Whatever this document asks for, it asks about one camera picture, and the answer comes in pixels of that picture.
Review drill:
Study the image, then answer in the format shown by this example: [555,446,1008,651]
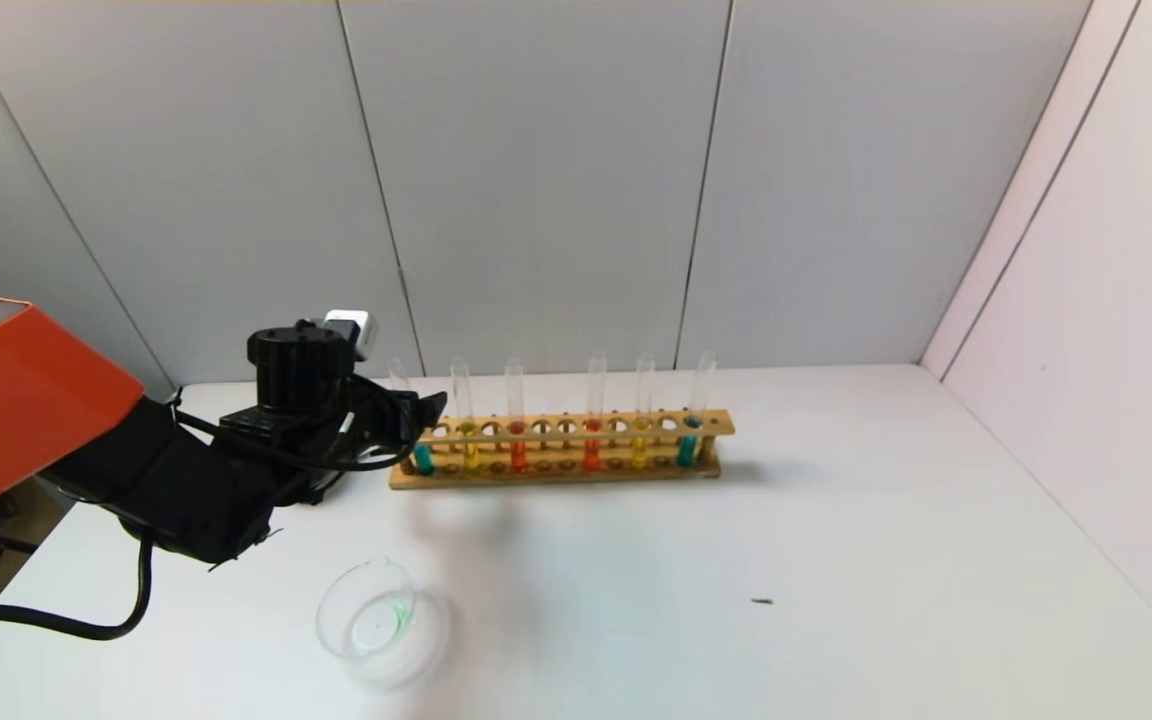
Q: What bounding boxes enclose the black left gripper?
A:
[351,389,448,469]

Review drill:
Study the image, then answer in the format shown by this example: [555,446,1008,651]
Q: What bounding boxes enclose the blue pigment glass test tube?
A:
[675,351,716,469]
[388,359,436,477]

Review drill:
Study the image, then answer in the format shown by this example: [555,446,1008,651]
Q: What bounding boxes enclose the yellow pigment glass test tube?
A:
[630,352,656,471]
[450,356,483,477]

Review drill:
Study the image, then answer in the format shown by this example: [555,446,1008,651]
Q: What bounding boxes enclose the orange pigment glass test tube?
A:
[504,357,530,475]
[582,351,608,473]

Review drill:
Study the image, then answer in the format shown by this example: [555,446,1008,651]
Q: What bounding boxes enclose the clear glass beaker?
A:
[316,556,419,663]

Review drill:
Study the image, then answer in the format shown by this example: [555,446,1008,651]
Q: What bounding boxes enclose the wooden test tube rack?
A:
[388,408,736,491]

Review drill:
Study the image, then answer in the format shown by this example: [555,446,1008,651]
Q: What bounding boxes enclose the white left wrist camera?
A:
[324,309,379,361]

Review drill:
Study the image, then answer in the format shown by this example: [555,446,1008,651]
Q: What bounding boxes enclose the thin black camera cable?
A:
[174,385,419,473]

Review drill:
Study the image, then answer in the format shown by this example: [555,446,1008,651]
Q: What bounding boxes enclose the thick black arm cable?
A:
[0,535,155,642]

